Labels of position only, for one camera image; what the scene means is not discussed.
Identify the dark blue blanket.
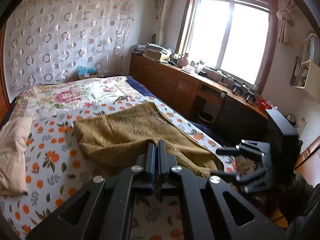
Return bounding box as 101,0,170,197
126,76,213,138

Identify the wooden wardrobe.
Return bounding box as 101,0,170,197
0,24,10,122

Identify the olive patterned garment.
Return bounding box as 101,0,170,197
74,102,224,178

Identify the white wall shelf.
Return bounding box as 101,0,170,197
290,33,319,102

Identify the orange-print white bed sheet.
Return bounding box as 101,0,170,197
1,96,237,239

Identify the beige folded cloth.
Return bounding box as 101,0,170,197
0,117,32,196

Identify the pink ceramic figure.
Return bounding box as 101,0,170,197
177,53,189,68

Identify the long wooden sideboard cabinet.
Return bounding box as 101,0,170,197
130,54,267,129

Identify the red basket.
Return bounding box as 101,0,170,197
259,98,273,110

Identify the floral quilt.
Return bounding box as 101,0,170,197
6,76,142,121

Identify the sheer circle-pattern curtain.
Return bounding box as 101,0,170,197
4,0,134,93

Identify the blue tissue box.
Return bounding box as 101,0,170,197
76,66,98,80

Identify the beige window drape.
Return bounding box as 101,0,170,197
157,0,172,46

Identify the knotted drape right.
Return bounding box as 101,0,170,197
276,0,297,48

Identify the stack of papers and boxes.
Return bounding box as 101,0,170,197
133,43,172,61

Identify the window with wooden frame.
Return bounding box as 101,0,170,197
176,0,278,94

